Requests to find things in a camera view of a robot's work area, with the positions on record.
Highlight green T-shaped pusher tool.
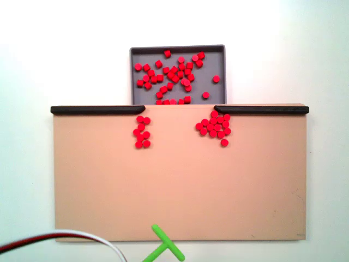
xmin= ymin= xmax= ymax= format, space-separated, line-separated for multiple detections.
xmin=141 ymin=223 xmax=186 ymax=262

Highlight grey tray container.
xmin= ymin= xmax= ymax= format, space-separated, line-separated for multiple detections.
xmin=129 ymin=44 xmax=227 ymax=106

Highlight beige flat board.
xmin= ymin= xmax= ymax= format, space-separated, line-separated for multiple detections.
xmin=51 ymin=103 xmax=310 ymax=243

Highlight black foam rail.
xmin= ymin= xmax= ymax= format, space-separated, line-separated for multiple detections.
xmin=214 ymin=105 xmax=310 ymax=115
xmin=50 ymin=105 xmax=146 ymax=115

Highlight red white black servo cable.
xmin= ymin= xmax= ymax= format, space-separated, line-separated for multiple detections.
xmin=0 ymin=229 xmax=128 ymax=262

